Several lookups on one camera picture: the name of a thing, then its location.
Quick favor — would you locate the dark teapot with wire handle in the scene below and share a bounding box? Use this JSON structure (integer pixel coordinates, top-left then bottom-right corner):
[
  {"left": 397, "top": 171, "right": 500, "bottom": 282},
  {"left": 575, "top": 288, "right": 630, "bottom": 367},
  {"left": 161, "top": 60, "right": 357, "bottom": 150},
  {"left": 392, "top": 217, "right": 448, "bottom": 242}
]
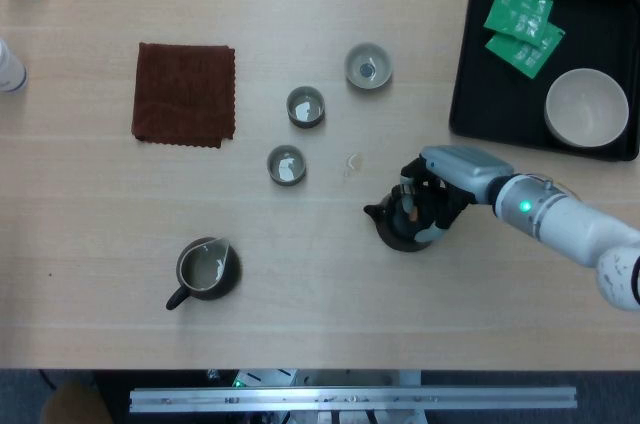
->
[{"left": 363, "top": 188, "right": 451, "bottom": 254}]

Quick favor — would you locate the dark pitcher with handle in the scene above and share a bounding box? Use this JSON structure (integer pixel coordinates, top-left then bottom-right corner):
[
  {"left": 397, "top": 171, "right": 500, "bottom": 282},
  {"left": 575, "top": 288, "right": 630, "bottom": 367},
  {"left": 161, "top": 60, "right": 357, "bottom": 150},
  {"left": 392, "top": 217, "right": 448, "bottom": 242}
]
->
[{"left": 165, "top": 236, "right": 244, "bottom": 312}]

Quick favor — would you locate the brown rounded object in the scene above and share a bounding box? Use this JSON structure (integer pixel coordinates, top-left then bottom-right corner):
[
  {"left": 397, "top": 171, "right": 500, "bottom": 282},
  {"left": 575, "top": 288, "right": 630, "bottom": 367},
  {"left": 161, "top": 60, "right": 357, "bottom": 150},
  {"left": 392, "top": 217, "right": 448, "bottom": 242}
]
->
[{"left": 39, "top": 379, "right": 114, "bottom": 424}]

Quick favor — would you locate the aluminium rail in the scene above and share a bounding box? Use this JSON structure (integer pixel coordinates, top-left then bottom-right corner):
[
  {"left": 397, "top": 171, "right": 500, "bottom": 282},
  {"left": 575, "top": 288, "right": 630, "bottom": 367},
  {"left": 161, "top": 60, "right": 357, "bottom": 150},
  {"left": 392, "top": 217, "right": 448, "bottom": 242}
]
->
[{"left": 128, "top": 384, "right": 578, "bottom": 414}]

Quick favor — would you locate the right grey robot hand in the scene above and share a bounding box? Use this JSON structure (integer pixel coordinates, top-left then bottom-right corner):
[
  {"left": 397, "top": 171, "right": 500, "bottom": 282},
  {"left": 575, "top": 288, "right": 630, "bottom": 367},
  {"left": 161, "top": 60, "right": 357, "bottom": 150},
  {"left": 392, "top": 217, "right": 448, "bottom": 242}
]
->
[{"left": 394, "top": 144, "right": 515, "bottom": 245}]

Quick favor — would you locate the small grey cup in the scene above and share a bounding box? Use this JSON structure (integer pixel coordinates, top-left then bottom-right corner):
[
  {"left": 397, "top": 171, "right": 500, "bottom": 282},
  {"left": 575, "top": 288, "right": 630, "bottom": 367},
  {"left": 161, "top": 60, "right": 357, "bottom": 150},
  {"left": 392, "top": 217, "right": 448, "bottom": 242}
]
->
[
  {"left": 285, "top": 85, "right": 327, "bottom": 129},
  {"left": 266, "top": 144, "right": 308, "bottom": 188},
  {"left": 343, "top": 41, "right": 394, "bottom": 93}
]

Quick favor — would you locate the brown folded cloth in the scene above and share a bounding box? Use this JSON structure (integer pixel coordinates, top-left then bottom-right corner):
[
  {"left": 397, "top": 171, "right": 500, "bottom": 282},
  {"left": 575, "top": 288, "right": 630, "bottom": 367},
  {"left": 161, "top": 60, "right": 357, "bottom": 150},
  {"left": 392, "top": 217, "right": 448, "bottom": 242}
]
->
[{"left": 131, "top": 41, "right": 237, "bottom": 150}]

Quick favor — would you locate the white bottle with blue band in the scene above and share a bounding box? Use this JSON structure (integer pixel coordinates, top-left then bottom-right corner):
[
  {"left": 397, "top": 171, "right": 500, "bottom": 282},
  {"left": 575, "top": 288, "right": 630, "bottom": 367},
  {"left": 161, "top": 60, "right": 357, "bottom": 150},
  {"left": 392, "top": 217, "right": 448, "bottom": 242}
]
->
[{"left": 0, "top": 37, "right": 29, "bottom": 95}]

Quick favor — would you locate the green tea packet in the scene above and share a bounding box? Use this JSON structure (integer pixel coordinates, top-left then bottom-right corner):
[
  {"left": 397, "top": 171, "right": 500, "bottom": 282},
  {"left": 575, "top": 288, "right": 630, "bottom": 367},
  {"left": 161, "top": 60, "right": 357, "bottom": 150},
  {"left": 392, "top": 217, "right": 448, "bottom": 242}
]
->
[
  {"left": 484, "top": 21, "right": 567, "bottom": 80},
  {"left": 482, "top": 0, "right": 556, "bottom": 49}
]

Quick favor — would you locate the black square tray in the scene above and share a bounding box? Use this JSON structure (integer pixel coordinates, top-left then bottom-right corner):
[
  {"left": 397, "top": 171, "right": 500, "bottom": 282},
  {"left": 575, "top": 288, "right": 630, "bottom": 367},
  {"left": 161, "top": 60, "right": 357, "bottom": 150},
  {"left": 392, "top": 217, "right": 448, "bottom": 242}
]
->
[{"left": 447, "top": 0, "right": 640, "bottom": 163}]

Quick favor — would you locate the beige bowl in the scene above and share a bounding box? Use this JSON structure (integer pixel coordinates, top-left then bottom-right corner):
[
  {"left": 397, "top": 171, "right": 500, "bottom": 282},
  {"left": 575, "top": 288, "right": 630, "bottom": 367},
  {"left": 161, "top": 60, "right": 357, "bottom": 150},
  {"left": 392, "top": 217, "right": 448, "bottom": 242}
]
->
[{"left": 543, "top": 67, "right": 630, "bottom": 149}]

